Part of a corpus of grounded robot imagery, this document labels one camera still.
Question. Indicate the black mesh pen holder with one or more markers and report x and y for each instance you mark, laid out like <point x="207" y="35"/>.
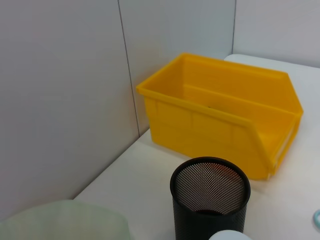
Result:
<point x="190" y="222"/>

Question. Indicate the blue scissors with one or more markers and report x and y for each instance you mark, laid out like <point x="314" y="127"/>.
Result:
<point x="317" y="220"/>

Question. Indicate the yellow plastic bin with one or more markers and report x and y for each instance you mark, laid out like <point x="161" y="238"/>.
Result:
<point x="212" y="125"/>

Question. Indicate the translucent green plastic bowl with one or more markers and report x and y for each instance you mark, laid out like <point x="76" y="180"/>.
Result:
<point x="62" y="222"/>

